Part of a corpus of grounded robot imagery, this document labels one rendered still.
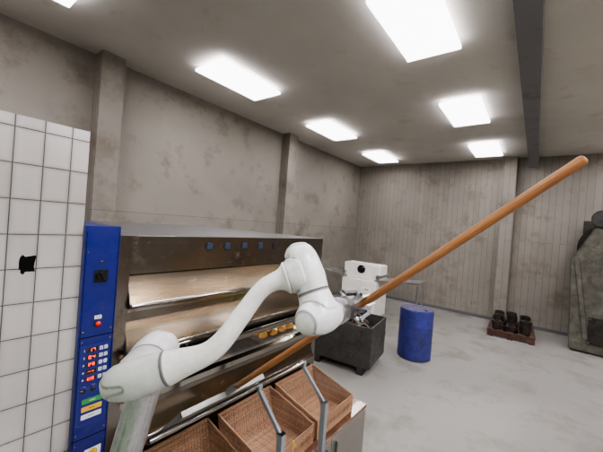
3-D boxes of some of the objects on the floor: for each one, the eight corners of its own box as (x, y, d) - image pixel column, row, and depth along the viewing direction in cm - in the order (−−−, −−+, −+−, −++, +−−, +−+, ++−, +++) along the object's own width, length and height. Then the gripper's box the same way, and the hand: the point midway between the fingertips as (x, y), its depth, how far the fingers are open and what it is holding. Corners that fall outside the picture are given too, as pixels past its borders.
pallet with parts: (535, 331, 775) (537, 311, 775) (535, 346, 666) (537, 323, 665) (491, 322, 832) (492, 303, 832) (484, 334, 723) (485, 313, 723)
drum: (391, 355, 560) (395, 306, 559) (403, 346, 607) (406, 301, 606) (424, 366, 523) (429, 314, 523) (434, 356, 570) (439, 308, 569)
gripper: (321, 294, 110) (353, 287, 129) (344, 336, 104) (373, 322, 123) (336, 283, 107) (366, 277, 126) (361, 326, 101) (388, 314, 120)
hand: (366, 301), depth 122 cm, fingers closed on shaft, 3 cm apart
